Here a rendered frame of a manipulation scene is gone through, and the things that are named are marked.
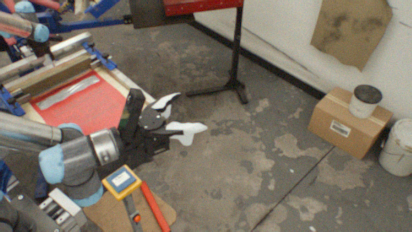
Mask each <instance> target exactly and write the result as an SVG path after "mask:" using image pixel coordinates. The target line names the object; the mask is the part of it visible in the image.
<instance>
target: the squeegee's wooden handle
mask: <svg viewBox="0 0 412 232"><path fill-rule="evenodd" d="M91 63H92V60H91V57H89V56H88V55H87V56H86V57H84V58H82V59H80V60H77V61H74V62H73V63H71V64H68V65H66V66H64V67H61V69H58V70H56V71H54V72H52V73H49V74H47V75H45V76H43V77H41V78H38V79H36V80H34V81H33V82H31V83H28V84H26V85H23V86H22V87H20V88H21V89H22V91H23V94H24V95H27V94H30V95H31V97H33V95H35V94H37V93H40V92H41V91H42V90H44V89H46V88H49V87H51V86H53V85H55V84H57V83H60V82H62V81H64V80H66V79H67V78H70V77H72V76H73V75H76V74H78V73H80V72H82V71H84V70H86V69H89V68H90V69H91V66H90V64H91Z"/></svg>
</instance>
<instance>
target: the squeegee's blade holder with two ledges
mask: <svg viewBox="0 0 412 232"><path fill-rule="evenodd" d="M88 71H90V68H89V69H86V70H84V71H82V72H80V73H78V74H76V75H73V76H72V77H70V78H67V79H66V80H64V81H62V82H60V83H57V84H55V85H53V86H51V87H49V88H46V89H44V90H42V91H41V92H40V93H37V94H35V95H33V98H35V97H37V96H40V95H42V94H44V93H46V92H48V91H49V90H51V89H53V88H55V87H57V86H60V85H62V84H64V83H66V82H68V81H70V80H72V79H74V78H75V77H77V76H80V75H82V74H84V73H86V72H88Z"/></svg>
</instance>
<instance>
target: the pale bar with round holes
mask: <svg viewBox="0 0 412 232"><path fill-rule="evenodd" d="M88 41H93V37H92V35H91V33H89V32H85V33H83V34H82V35H79V36H77V37H74V38H72V39H69V40H67V41H64V42H62V43H59V44H57V45H54V46H52V47H51V51H52V53H53V55H54V57H55V58H56V57H58V56H61V55H63V54H65V53H67V52H71V51H73V50H75V49H77V48H80V47H82V43H84V42H88ZM44 61H45V60H38V58H37V57H36V56H35V55H32V56H29V57H27V58H24V59H23V60H21V61H18V62H16V63H14V64H10V65H8V66H6V67H4V68H1V69H0V82H4V81H5V80H7V79H9V78H11V77H15V76H16V75H19V74H22V73H24V72H26V71H28V70H29V69H32V68H34V67H36V66H38V65H41V64H43V63H44Z"/></svg>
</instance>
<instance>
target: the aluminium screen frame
mask: <svg viewBox="0 0 412 232"><path fill-rule="evenodd" d="M87 55H88V56H89V57H91V56H92V54H90V53H88V52H87V51H86V50H85V49H83V50H81V51H78V52H76V53H74V54H71V55H69V56H67V57H66V58H63V59H61V60H59V61H56V62H55V63H56V64H55V67H53V65H52V64H51V65H47V66H45V67H43V68H40V69H39V70H37V71H35V72H32V73H30V74H28V75H26V76H23V77H20V78H19V79H16V80H14V81H13V82H11V83H8V84H6V85H4V86H5V88H6V89H7V90H8V92H9V93H11V92H13V91H14V90H16V89H19V88H20V87H22V86H23V85H26V84H28V83H31V82H33V81H34V80H36V79H38V78H41V77H43V76H45V75H47V74H49V73H52V72H54V71H56V70H58V69H61V67H64V66H66V65H68V64H71V63H73V62H74V61H77V60H80V59H82V58H84V57H86V56H87ZM101 67H102V68H103V69H105V70H106V71H107V72H108V73H110V74H111V75H112V76H114V78H115V79H117V81H119V82H120V83H122V84H123V85H124V86H125V87H126V88H127V89H128V90H129V89H131V87H132V88H136V89H140V87H138V86H137V85H136V84H135V83H134V82H133V81H131V80H129V79H128V78H127V77H126V76H125V75H124V74H123V73H122V72H120V71H119V70H117V69H116V68H115V69H113V70H108V69H107V68H106V67H105V66H104V65H103V64H102V66H101ZM141 91H143V90H141ZM143 93H144V95H145V97H146V100H145V104H146V105H149V104H150V103H152V102H155V99H154V98H152V97H151V96H150V95H148V94H147V93H146V92H144V91H143ZM21 117H22V118H26V119H29V120H31V119H30V118H29V117H28V116H27V115H26V114H25V115H23V116H21Z"/></svg>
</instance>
